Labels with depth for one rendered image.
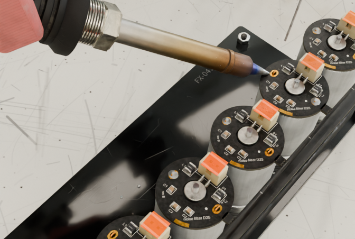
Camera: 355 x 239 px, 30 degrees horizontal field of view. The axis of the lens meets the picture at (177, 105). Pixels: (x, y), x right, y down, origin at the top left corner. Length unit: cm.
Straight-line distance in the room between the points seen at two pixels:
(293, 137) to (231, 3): 12
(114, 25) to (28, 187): 10
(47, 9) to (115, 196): 10
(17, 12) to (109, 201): 11
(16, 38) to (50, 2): 1
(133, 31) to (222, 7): 14
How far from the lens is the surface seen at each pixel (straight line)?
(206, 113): 29
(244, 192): 23
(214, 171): 21
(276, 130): 23
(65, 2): 20
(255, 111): 22
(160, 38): 21
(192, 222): 21
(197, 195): 21
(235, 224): 21
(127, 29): 21
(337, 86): 26
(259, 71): 24
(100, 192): 27
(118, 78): 31
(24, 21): 19
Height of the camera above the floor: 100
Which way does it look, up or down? 55 degrees down
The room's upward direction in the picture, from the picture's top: 7 degrees clockwise
